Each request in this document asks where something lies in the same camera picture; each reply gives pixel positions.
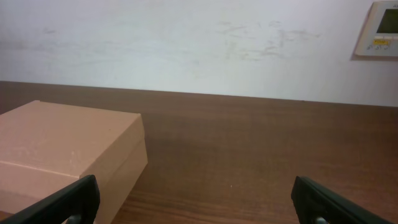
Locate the brown cardboard box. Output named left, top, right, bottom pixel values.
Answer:
left=1, top=101, right=147, bottom=223

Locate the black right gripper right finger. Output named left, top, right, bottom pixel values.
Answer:
left=291, top=176, right=390, bottom=224

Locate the white wall thermostat panel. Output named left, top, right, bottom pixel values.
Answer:
left=354, top=1, right=397, bottom=57

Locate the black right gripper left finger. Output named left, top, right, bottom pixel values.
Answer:
left=1, top=175, right=100, bottom=224

